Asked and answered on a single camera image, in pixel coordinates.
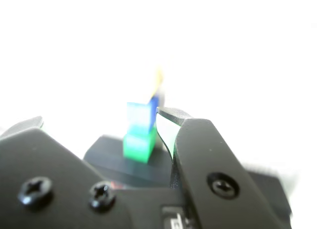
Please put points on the black cardboard box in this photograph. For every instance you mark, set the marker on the black cardboard box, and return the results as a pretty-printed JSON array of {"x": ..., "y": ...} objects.
[{"x": 104, "y": 152}]

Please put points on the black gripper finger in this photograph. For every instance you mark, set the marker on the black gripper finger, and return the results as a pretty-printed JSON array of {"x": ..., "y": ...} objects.
[
  {"x": 210, "y": 152},
  {"x": 49, "y": 169}
]

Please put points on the blue wooden cube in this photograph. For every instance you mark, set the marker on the blue wooden cube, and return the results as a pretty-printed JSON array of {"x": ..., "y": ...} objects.
[{"x": 138, "y": 115}]

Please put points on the yellow wooden cube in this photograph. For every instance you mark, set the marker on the yellow wooden cube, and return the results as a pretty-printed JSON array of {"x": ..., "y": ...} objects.
[{"x": 159, "y": 77}]

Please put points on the green wooden cube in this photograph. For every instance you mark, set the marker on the green wooden cube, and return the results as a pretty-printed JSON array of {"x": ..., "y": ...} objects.
[{"x": 136, "y": 147}]

